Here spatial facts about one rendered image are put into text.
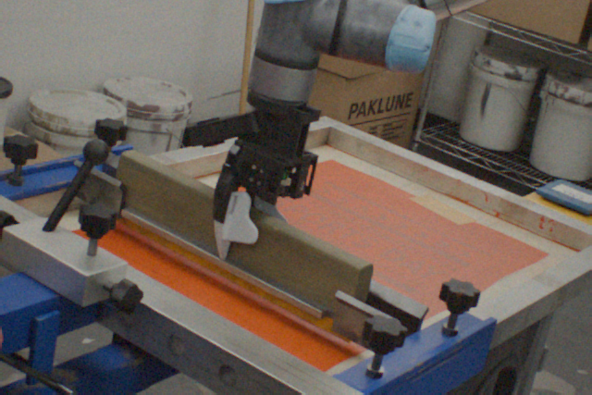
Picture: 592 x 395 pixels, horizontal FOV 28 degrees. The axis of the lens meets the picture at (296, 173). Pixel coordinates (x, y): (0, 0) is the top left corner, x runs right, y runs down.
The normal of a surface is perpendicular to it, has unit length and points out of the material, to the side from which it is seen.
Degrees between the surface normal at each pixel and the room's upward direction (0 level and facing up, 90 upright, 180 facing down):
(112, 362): 0
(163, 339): 90
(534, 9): 91
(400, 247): 0
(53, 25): 90
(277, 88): 90
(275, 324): 0
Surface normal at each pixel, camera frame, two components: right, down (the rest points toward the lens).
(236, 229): -0.56, 0.05
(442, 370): 0.79, 0.35
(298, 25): -0.06, 0.38
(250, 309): 0.19, -0.92
